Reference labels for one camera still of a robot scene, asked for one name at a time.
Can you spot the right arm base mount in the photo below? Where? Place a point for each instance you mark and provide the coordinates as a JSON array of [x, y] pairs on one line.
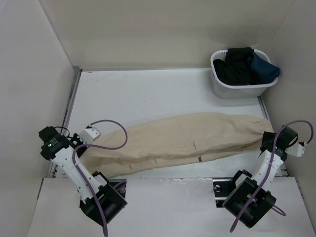
[[222, 187]]

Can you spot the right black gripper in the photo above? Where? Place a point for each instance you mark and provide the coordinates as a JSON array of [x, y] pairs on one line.
[[266, 135]]

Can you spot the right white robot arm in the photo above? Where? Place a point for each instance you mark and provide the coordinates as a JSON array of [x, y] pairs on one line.
[[251, 193]]

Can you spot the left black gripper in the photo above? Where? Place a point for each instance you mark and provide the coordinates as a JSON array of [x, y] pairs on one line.
[[76, 138]]

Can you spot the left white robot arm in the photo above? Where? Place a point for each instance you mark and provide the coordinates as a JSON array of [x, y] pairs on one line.
[[100, 199]]

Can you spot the black garment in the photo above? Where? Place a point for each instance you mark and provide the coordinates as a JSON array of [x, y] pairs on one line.
[[234, 70]]

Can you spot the navy blue garment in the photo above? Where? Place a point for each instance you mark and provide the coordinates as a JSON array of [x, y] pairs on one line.
[[261, 71]]

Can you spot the white plastic basket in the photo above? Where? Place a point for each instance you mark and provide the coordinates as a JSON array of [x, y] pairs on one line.
[[225, 91]]

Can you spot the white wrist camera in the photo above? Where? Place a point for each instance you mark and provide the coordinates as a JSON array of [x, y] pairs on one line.
[[89, 135], [297, 150]]

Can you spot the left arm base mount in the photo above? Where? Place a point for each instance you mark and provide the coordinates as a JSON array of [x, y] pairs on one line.
[[119, 186]]

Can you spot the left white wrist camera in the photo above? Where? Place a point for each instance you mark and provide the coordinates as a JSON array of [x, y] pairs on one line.
[[89, 135]]

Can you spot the beige trousers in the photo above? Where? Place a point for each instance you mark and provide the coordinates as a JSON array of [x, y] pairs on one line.
[[173, 141]]

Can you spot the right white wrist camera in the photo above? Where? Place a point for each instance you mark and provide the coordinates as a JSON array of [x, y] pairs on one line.
[[297, 150]]

